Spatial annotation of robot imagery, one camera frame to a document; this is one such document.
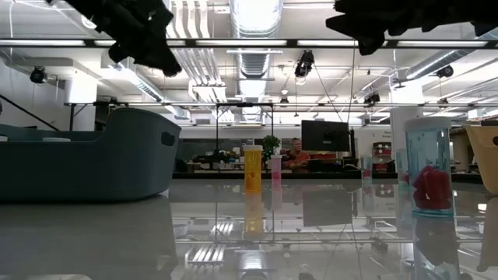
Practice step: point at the shelving unit with red items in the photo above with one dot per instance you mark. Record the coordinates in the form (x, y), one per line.
(382, 149)

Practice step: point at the silver ribbed ventilation duct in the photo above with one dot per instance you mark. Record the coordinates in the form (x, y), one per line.
(254, 62)

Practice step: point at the teal plastic bin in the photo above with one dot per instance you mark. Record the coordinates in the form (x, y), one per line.
(97, 171)

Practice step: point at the small clear medicine bottle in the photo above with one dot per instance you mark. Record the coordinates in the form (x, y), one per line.
(366, 171)

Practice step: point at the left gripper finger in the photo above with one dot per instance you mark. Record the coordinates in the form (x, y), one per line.
(136, 19)
(151, 56)

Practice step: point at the pink medicine bottle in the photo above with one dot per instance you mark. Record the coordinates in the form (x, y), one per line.
(276, 171)

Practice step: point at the black metal frame stand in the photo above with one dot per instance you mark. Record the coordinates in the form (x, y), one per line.
(245, 104)

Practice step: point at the black table frame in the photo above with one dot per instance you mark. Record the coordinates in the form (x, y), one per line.
(218, 176)

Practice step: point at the orange medicine bottle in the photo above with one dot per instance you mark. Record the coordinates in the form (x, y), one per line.
(253, 171)

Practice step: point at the black monitor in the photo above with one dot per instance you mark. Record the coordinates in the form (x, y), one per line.
(325, 136)

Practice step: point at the green potted plant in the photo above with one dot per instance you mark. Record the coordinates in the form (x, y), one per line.
(271, 144)

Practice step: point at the black overhead crossbar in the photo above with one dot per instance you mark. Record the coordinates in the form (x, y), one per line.
(292, 43)

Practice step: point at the person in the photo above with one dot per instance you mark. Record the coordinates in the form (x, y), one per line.
(299, 157)

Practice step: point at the yellow plastic bin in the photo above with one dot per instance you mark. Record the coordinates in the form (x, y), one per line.
(488, 163)

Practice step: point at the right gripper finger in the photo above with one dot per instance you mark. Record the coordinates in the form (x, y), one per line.
(365, 31)
(381, 8)

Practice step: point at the blue bottle with red pills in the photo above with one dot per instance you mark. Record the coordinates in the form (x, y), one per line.
(428, 155)

